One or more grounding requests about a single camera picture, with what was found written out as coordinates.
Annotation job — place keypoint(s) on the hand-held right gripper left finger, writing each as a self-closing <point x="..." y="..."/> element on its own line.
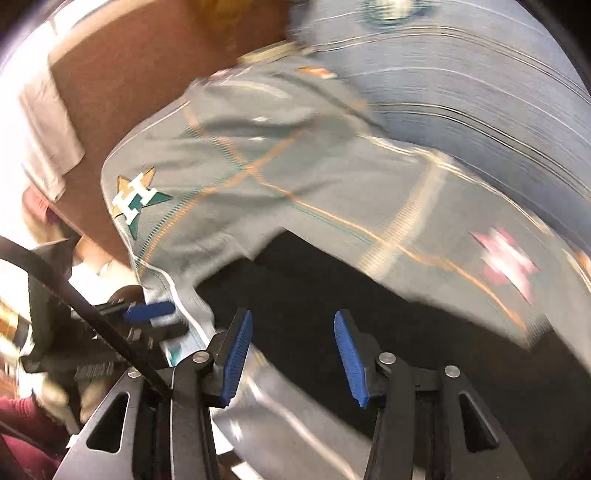
<point x="236" y="360"/>

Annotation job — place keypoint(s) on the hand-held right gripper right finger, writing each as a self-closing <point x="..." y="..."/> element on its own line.
<point x="351" y="362"/>

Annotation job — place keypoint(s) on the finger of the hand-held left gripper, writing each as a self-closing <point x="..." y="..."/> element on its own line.
<point x="150" y="311"/>
<point x="164" y="331"/>

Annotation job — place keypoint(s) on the grey plaid pants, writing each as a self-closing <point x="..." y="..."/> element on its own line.
<point x="286" y="184"/>

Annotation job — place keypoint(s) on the person's left forearm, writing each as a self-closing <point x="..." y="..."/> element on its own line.
<point x="23" y="429"/>

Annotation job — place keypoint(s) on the person's left hand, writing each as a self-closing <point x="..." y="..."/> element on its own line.
<point x="60" y="399"/>

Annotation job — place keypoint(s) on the dark cloth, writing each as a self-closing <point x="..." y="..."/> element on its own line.
<point x="323" y="286"/>

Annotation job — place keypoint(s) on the white cloth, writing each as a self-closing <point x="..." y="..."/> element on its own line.
<point x="48" y="134"/>

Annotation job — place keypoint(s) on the blue striped blanket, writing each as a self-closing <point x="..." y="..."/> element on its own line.
<point x="461" y="83"/>

